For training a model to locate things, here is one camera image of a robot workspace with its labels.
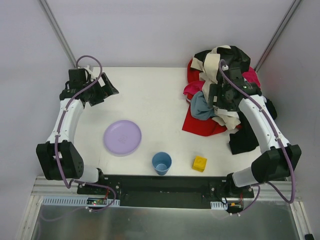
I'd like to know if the grey-blue cloth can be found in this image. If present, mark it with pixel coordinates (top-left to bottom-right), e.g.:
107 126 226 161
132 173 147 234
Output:
190 91 216 121

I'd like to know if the cream and black jacket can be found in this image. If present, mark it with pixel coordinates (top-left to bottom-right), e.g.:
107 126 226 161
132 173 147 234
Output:
191 45 251 130

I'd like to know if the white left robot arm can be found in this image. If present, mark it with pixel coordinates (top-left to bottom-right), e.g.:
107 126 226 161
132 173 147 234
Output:
36 68 118 183

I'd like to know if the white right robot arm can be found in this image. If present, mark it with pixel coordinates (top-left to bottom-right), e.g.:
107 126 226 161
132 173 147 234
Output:
203 77 302 188

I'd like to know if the red cloth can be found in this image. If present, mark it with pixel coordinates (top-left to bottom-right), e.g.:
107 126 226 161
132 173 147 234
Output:
182 60 227 137

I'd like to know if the black printed t-shirt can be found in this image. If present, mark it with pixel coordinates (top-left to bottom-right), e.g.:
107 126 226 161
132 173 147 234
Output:
228 98 278 156

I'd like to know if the purple plastic plate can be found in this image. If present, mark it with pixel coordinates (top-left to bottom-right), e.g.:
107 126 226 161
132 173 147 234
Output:
103 120 142 156

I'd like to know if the yellow toy cube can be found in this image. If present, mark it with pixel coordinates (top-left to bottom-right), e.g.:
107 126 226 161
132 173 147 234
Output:
192 156 207 172

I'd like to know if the blue plastic cup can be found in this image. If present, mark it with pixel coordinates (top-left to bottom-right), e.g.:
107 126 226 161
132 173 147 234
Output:
151 152 172 176

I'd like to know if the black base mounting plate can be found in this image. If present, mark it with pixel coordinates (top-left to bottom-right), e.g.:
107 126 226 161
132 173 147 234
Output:
77 175 254 209

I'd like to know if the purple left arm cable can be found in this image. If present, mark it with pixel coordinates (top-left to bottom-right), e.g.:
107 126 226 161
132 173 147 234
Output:
39 55 118 222

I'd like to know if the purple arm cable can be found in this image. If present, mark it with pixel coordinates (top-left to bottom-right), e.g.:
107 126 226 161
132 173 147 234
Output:
218 59 297 217
39 55 118 222

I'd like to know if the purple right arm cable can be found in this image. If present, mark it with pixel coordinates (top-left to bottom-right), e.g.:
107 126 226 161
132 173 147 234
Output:
218 59 297 217

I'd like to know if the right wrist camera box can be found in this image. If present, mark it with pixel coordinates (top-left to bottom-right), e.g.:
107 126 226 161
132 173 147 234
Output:
228 67 243 82

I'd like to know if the left aluminium frame post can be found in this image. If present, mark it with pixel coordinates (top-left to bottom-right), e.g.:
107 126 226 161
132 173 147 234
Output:
37 0 76 67

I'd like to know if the aluminium frame post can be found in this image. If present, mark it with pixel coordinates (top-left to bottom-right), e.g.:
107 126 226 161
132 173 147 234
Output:
37 0 76 67
254 0 303 73

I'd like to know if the aluminium front rail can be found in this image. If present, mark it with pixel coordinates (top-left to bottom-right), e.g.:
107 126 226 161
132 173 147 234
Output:
31 175 303 201

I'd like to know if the right aluminium frame post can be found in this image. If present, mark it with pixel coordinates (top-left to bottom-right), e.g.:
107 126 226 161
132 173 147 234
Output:
254 0 303 73

